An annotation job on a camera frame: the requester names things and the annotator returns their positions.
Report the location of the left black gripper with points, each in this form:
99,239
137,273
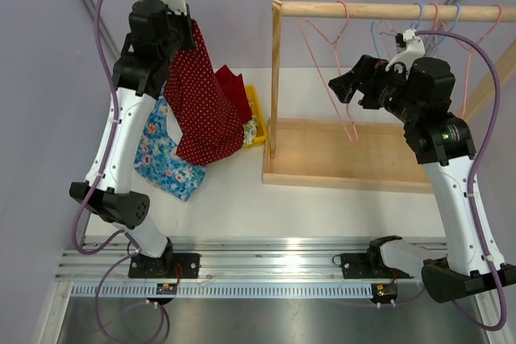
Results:
185,20

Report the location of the blue floral skirt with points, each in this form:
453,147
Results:
156,158

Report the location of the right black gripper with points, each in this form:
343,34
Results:
367,76

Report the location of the blue hanger of floral skirt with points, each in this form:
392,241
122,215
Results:
384,29

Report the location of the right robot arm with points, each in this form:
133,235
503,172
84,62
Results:
419,97

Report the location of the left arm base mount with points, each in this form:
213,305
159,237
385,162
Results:
171,265

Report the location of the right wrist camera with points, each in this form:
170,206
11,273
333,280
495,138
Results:
410,48

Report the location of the plain red skirt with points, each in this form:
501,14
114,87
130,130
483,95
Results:
233,87

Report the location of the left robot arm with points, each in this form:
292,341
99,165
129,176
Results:
159,29

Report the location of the lemon print skirt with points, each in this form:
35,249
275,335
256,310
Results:
250,129

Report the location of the red polka dot skirt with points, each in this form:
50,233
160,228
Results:
210,126

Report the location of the wooden clothes rack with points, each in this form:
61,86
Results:
317,153

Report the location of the yellow plastic tray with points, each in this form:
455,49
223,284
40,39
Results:
255,107

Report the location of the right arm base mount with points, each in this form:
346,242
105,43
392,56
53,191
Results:
369,265

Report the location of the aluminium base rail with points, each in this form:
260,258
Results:
235,268

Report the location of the pink hanger of red skirt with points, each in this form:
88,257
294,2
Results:
421,24

